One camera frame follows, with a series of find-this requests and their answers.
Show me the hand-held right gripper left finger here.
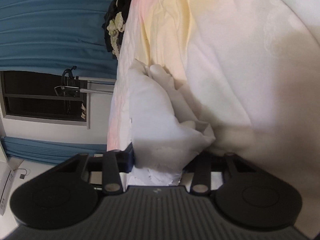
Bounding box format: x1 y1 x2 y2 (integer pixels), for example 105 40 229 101
62 142 137 195

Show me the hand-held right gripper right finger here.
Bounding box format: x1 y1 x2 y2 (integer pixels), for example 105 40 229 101
184 152 255 195

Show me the white garment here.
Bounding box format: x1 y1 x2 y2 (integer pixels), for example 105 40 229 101
126 59 217 187

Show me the pile of clothes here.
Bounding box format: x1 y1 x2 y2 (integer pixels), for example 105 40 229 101
101 0 134 61

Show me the narrow blue curtain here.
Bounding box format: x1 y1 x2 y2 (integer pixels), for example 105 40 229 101
0 135 108 166

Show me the garment steamer stand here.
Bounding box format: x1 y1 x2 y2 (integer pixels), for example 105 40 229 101
54 66 117 110

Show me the dark window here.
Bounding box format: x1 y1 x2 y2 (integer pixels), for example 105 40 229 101
0 70 89 130

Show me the white box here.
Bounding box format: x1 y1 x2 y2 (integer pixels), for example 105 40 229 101
0 159 16 217

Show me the wide blue curtain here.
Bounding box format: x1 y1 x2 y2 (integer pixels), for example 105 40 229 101
0 0 137 85

